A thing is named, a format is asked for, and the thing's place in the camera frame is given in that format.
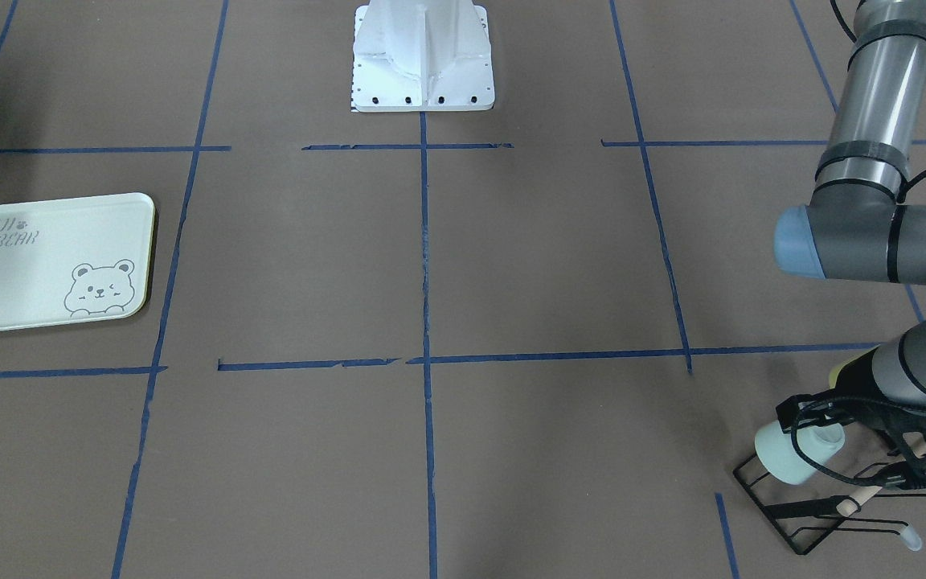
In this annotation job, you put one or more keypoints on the black wire cup rack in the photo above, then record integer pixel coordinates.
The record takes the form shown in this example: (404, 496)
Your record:
(803, 518)

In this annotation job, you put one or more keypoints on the pale green plastic cup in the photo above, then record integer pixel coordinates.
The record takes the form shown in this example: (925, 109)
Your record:
(794, 465)

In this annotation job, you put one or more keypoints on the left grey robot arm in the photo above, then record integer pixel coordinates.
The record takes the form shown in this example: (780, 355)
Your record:
(858, 226)

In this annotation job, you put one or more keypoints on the white metal mount base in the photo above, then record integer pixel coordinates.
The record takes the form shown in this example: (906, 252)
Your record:
(421, 56)

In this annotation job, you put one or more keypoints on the white bear print tray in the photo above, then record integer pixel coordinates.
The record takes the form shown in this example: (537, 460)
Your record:
(74, 260)

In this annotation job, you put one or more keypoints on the yellow plastic cup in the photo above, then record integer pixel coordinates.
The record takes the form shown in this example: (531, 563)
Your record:
(835, 372)

